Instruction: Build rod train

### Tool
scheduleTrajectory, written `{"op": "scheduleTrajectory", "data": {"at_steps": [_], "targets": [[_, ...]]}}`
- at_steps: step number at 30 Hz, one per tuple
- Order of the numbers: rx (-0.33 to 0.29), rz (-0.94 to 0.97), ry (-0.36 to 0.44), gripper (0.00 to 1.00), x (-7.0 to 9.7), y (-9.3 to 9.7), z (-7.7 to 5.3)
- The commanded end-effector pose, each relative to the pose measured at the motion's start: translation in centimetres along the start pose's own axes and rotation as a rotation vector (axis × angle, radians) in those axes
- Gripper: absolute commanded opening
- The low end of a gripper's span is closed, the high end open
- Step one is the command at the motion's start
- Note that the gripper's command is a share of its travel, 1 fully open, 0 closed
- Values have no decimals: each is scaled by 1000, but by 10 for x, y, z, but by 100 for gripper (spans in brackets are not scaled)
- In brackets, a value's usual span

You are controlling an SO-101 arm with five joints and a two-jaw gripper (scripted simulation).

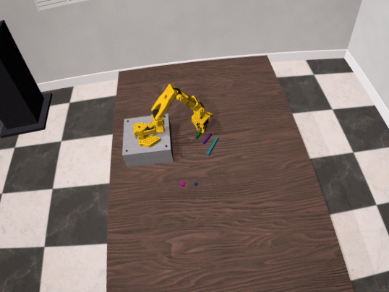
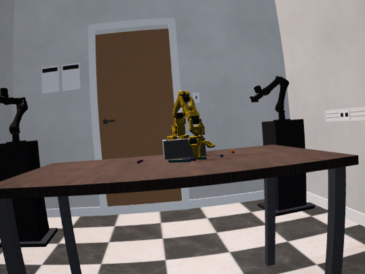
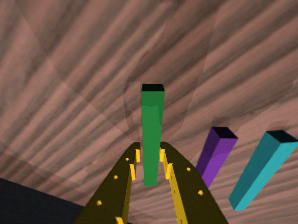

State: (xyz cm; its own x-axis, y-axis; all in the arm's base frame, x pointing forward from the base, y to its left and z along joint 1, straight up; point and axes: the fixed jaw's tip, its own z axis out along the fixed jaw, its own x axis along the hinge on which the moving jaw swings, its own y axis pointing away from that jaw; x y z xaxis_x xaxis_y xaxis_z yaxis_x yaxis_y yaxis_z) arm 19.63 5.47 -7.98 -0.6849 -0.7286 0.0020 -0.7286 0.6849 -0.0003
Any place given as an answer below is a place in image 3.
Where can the purple rod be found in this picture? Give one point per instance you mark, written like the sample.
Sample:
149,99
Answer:
218,146

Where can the turquoise rod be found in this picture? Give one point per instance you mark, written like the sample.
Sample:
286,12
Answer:
273,149

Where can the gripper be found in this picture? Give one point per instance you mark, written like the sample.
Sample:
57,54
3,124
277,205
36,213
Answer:
193,202

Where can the green rod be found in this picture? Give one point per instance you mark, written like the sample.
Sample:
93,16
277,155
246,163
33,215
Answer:
152,115

